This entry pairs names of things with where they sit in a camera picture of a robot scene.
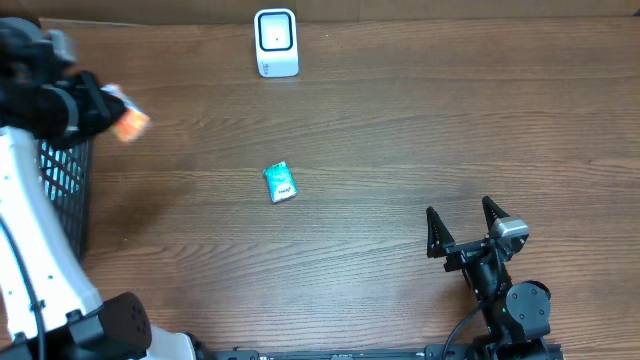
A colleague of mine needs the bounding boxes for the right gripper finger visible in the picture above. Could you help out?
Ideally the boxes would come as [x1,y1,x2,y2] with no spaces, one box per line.
[482,196,510,233]
[426,207,455,258]

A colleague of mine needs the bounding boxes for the orange tissue pack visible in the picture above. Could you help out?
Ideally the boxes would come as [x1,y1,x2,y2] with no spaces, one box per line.
[102,84,151,143]

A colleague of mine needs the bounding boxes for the teal tissue pack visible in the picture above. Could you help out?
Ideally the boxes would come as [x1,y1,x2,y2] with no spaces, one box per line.
[263,161,298,203]

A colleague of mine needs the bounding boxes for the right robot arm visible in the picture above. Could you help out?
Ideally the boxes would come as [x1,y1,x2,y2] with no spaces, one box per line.
[425,196,564,360]

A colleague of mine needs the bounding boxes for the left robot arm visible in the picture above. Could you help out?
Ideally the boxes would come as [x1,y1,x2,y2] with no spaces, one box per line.
[1,16,203,359]

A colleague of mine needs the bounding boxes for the white barcode scanner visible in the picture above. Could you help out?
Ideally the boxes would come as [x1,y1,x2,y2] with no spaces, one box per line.
[254,8,300,78]

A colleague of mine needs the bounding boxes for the grey plastic mesh basket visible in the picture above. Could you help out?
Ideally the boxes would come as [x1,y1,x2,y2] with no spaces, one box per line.
[36,140,93,262]

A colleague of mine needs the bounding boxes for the right black cable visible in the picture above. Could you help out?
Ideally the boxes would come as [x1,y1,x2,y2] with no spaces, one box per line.
[441,299,489,360]

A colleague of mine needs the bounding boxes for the black cable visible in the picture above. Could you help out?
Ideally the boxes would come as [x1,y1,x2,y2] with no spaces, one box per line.
[441,299,489,360]
[0,214,49,360]

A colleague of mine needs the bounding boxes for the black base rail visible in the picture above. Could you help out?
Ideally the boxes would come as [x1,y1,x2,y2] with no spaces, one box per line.
[206,345,564,360]

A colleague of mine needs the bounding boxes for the left black cable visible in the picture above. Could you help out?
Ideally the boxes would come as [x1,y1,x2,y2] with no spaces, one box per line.
[0,214,49,360]

